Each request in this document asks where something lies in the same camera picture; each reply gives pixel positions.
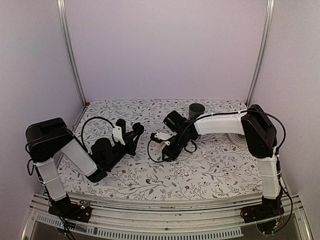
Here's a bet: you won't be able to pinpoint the aluminium frame post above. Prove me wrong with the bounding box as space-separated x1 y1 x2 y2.
56 0 87 107
245 0 275 107

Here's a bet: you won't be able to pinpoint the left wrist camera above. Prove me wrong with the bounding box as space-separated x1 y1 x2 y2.
112 118 126 146

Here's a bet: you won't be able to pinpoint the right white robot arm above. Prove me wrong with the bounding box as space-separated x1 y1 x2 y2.
154 103 284 223

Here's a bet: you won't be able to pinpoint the floral patterned table mat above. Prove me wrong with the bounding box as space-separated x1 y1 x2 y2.
57 99 263 201

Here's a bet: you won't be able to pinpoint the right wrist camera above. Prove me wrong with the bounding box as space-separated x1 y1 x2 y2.
150 132 173 146

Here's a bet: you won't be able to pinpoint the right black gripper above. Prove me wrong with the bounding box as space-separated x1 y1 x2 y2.
161 133 192 162

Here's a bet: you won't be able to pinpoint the striped ceramic saucer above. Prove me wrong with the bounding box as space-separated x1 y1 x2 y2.
227 133 248 148

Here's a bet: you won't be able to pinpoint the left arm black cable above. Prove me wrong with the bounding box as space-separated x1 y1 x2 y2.
79 116 117 151

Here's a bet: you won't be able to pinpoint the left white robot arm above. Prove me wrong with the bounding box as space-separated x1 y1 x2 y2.
25 117 145 223

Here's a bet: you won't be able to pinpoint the left aluminium frame post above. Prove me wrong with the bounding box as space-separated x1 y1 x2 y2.
56 0 87 107

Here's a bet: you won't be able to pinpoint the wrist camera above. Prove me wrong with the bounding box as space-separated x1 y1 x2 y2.
150 132 173 146
112 118 126 146

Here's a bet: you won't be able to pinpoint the dark grey mug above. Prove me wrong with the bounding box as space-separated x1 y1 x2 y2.
188 103 205 120

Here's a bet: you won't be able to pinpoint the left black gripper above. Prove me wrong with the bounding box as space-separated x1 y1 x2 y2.
105 130 140 171

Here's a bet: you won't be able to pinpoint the right aluminium frame post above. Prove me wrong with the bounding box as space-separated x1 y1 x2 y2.
245 0 275 107

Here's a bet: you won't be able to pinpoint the front aluminium rail base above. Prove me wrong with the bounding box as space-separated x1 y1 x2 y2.
21 192 313 240

